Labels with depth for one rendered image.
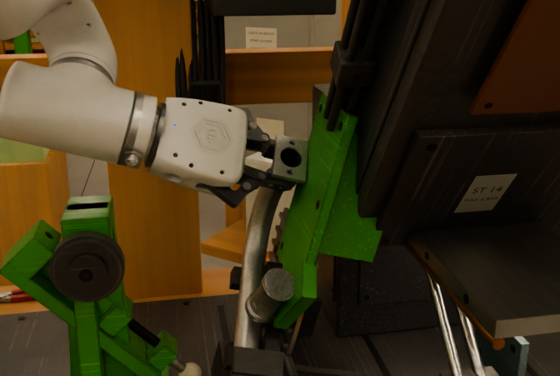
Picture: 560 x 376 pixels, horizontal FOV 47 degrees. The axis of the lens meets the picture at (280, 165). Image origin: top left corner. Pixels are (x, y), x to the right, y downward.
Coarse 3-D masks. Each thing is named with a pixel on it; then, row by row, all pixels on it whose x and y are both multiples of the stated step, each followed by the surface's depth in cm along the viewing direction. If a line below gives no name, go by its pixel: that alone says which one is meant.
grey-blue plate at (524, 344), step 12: (480, 336) 77; (480, 348) 77; (492, 348) 74; (504, 348) 71; (516, 348) 69; (528, 348) 68; (492, 360) 74; (504, 360) 71; (516, 360) 69; (504, 372) 71; (516, 372) 69
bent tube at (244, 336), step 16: (288, 144) 76; (304, 144) 77; (288, 160) 79; (304, 160) 76; (272, 176) 74; (288, 176) 74; (304, 176) 75; (272, 192) 81; (256, 208) 84; (272, 208) 83; (256, 224) 84; (256, 240) 84; (256, 256) 83; (256, 272) 82; (240, 288) 81; (256, 288) 80; (240, 304) 80; (240, 320) 78; (240, 336) 77; (256, 336) 77
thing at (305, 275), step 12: (300, 264) 71; (300, 276) 70; (312, 276) 70; (300, 288) 69; (312, 288) 69; (288, 300) 72; (300, 300) 69; (312, 300) 69; (288, 312) 72; (300, 312) 71; (276, 324) 75; (288, 324) 75
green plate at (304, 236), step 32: (320, 128) 74; (352, 128) 66; (320, 160) 72; (352, 160) 69; (320, 192) 70; (352, 192) 70; (288, 224) 79; (320, 224) 69; (352, 224) 71; (288, 256) 76; (352, 256) 72
